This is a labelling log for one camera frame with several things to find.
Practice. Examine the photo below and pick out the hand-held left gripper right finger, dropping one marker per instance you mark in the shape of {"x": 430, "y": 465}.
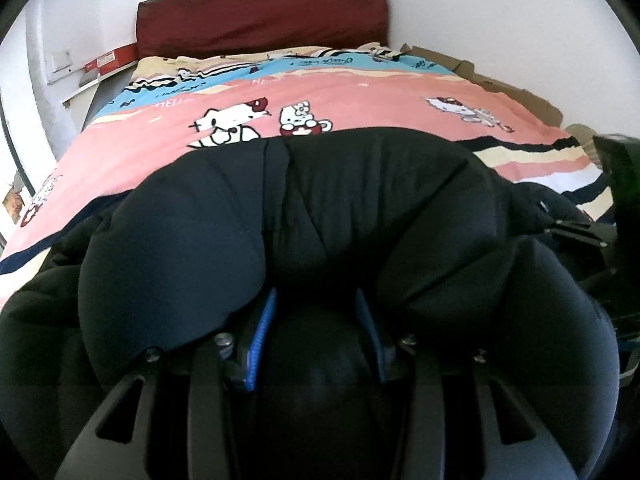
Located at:
{"x": 375, "y": 332}

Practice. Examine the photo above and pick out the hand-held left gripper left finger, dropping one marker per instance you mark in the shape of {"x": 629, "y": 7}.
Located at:
{"x": 260, "y": 340}

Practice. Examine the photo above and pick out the black hooded puffer jacket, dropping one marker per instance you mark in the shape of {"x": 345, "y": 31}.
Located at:
{"x": 310, "y": 220}

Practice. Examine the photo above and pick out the white wall switch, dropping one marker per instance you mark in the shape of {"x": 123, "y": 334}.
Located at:
{"x": 61, "y": 61}

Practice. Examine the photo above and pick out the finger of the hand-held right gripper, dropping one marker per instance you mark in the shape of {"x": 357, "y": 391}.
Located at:
{"x": 580, "y": 232}

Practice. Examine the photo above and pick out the dark red headboard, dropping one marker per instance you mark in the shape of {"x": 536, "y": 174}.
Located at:
{"x": 260, "y": 20}

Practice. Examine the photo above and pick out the brown cardboard sheet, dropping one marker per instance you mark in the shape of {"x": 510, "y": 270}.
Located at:
{"x": 500, "y": 87}

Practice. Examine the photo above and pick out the pink cartoon cat bed cover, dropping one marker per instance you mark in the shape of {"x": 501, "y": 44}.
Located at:
{"x": 360, "y": 95}

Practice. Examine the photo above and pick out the white wall shelf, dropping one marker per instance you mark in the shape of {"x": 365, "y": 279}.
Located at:
{"x": 90, "y": 85}

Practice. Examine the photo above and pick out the red flat box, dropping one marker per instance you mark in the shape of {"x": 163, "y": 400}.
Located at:
{"x": 112, "y": 57}

